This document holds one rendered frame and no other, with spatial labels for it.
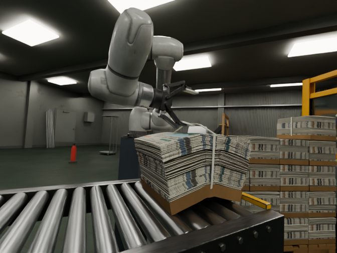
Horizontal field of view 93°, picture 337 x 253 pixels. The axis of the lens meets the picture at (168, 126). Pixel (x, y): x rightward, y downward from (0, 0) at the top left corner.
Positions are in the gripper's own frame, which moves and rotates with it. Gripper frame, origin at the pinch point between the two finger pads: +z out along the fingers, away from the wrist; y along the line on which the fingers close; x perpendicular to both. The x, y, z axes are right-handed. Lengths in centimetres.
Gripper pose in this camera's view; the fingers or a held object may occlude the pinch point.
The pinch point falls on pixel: (192, 108)
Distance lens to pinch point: 71.6
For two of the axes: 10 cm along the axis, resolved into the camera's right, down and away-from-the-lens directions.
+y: -1.4, 9.9, -0.6
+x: 4.6, 0.1, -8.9
